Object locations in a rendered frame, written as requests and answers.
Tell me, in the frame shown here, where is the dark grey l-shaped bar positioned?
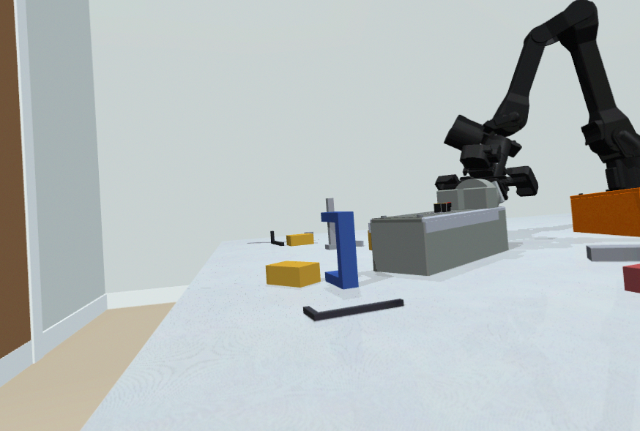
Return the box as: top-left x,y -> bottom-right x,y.
303,299 -> 404,321

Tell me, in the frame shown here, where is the red rectangular block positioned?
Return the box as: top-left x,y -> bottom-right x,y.
623,264 -> 640,293

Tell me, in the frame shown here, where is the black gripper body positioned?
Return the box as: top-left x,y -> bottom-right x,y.
435,154 -> 538,197

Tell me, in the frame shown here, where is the blue c-clamp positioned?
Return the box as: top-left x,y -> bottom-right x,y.
321,198 -> 359,289

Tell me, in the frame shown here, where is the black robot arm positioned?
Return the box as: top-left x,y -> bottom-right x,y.
444,0 -> 640,192

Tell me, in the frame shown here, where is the black flat bar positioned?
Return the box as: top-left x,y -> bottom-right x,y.
270,231 -> 284,246

